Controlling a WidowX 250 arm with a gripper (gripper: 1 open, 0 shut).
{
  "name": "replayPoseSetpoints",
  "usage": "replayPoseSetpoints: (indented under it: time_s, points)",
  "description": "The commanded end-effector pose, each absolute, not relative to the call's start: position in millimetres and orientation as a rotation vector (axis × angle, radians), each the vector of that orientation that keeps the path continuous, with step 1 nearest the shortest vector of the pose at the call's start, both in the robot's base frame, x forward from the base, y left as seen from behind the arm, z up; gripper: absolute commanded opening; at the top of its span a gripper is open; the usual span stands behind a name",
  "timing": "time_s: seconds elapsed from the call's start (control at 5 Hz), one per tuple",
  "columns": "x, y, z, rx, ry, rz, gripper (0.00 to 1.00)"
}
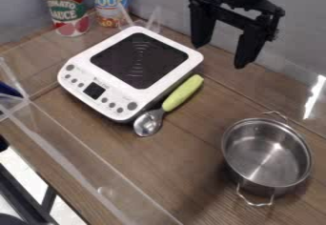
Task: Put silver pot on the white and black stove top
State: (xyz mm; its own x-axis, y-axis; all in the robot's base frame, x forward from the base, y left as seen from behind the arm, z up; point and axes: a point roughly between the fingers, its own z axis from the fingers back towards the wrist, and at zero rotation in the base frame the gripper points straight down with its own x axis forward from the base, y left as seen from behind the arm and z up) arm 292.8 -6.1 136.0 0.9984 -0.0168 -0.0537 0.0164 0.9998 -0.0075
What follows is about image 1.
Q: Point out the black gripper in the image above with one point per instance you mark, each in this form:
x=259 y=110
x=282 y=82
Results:
x=254 y=16

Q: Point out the silver pot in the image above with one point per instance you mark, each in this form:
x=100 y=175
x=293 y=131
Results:
x=269 y=158

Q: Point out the white and black stove top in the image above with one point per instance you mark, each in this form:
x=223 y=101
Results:
x=126 y=72

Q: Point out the alphabet soup can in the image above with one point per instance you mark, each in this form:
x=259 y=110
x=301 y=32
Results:
x=109 y=13

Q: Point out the tomato sauce can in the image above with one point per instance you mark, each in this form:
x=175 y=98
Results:
x=70 y=17

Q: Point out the clear acrylic barrier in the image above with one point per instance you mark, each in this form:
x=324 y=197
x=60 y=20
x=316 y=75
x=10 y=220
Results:
x=110 y=173

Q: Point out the green handled silver spoon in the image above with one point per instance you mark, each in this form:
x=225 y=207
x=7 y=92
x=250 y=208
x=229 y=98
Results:
x=149 y=122

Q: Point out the black metal frame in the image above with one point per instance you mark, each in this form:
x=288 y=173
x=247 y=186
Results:
x=30 y=213

